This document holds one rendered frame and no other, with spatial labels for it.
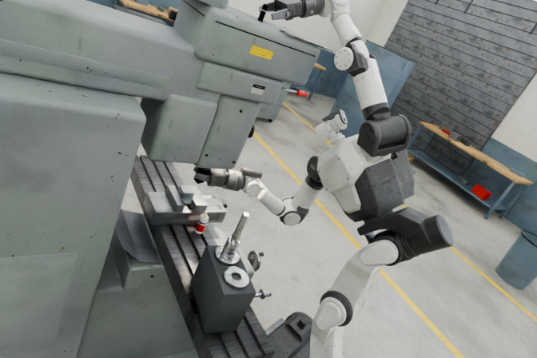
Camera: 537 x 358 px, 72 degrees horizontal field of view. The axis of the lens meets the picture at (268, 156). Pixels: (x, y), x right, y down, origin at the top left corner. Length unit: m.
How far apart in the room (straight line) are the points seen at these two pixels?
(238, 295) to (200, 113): 0.61
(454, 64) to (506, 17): 1.27
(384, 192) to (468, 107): 7.76
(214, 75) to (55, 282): 0.85
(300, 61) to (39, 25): 0.80
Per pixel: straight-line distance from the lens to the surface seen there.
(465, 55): 9.43
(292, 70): 1.37
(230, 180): 1.58
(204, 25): 1.18
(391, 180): 1.42
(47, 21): 1.11
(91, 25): 1.12
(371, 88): 1.30
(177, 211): 1.66
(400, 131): 1.31
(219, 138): 1.39
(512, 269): 5.81
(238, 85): 1.30
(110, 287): 1.68
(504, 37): 9.22
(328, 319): 1.62
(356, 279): 1.55
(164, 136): 1.28
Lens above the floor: 2.00
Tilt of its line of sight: 23 degrees down
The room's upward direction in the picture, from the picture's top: 25 degrees clockwise
